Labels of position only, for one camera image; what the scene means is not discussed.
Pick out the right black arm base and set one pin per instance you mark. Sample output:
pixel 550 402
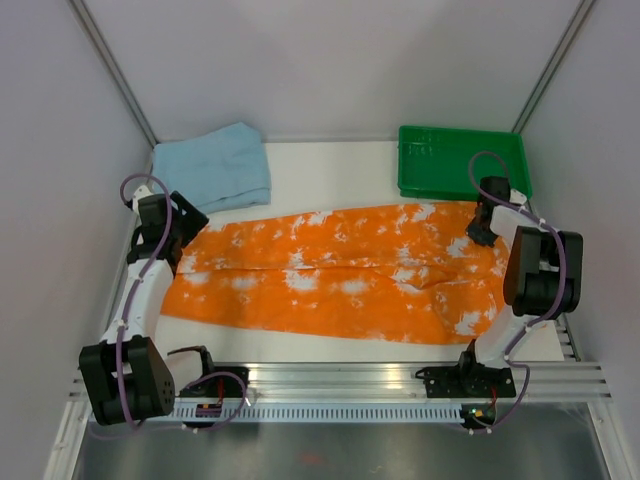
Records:
pixel 467 379

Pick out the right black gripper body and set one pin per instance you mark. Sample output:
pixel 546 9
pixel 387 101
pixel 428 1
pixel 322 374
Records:
pixel 478 233

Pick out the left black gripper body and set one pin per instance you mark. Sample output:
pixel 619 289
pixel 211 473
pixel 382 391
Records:
pixel 174 228

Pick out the light blue folded trousers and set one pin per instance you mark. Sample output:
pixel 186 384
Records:
pixel 223 170

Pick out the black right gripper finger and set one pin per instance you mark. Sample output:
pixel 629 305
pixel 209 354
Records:
pixel 474 228
pixel 487 239

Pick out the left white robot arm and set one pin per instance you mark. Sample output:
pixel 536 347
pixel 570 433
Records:
pixel 125 376

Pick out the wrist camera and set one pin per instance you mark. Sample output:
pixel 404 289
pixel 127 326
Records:
pixel 499 187
pixel 152 209

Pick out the orange tie-dye trousers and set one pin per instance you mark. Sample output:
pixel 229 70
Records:
pixel 398 273

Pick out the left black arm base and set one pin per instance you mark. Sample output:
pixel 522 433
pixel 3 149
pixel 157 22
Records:
pixel 219 382

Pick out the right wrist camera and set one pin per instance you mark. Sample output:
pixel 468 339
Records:
pixel 499 187

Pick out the green plastic tray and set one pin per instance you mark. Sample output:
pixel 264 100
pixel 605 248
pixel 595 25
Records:
pixel 433 162

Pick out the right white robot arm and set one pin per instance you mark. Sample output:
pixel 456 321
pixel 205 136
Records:
pixel 543 277

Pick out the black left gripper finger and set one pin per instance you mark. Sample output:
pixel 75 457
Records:
pixel 187 221
pixel 172 252

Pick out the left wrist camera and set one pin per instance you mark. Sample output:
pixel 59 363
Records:
pixel 152 209

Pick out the aluminium mounting rail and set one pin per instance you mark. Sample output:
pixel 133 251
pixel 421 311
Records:
pixel 372 382

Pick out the white slotted cable duct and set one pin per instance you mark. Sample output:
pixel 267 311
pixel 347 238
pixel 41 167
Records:
pixel 350 413

